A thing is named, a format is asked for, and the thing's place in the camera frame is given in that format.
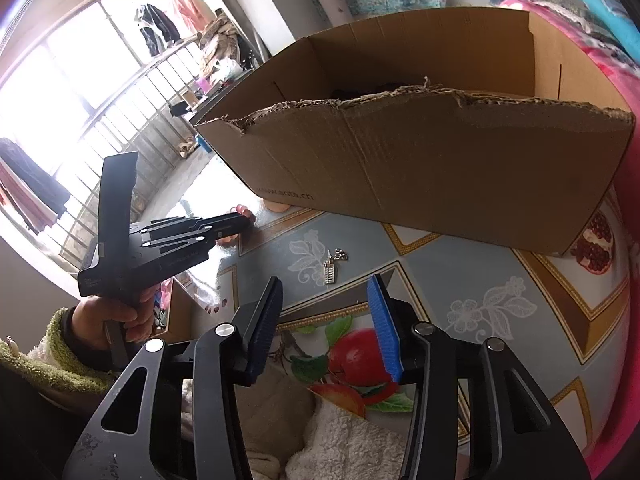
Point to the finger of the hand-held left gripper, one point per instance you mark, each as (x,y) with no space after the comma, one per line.
(220,222)
(180,252)

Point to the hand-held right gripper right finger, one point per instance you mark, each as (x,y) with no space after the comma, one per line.
(385,332)

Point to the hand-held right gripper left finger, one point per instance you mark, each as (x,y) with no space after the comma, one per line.
(262,335)

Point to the silver abacus pendant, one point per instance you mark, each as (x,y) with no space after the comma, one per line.
(331,272)

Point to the brown cardboard box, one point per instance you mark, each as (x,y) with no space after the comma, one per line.
(425,160)

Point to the person's left hand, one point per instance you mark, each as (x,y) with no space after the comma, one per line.
(100,310)

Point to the small open cardboard box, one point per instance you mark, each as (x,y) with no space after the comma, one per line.
(175,310)

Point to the beige shoe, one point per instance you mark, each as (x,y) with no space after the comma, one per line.
(187,148)

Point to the white fleece garment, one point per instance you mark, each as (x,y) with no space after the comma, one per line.
(340,440)

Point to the grey cabinet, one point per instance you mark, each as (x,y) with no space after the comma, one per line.
(220,97)

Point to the metal balcony railing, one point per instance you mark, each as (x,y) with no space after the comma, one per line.
(150,110)

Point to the pink cup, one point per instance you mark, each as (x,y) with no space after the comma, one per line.
(202,82)

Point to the pile of cardboard and cloth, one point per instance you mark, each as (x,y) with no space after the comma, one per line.
(220,45)

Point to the black wristwatch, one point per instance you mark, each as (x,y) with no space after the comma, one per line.
(360,91)

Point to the dark hanging jacket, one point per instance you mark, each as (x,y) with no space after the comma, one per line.
(160,27)

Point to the pink hanging garment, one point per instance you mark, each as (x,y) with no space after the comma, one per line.
(192,7)

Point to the pink rolled mat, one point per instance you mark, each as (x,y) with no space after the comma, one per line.
(332,2)

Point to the pink floral blanket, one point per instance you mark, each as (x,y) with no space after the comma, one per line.
(605,45)

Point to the grey patterned cushion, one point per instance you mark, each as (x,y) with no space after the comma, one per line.
(565,7)

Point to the blue cartoon pillow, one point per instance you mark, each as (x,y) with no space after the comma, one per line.
(600,5)

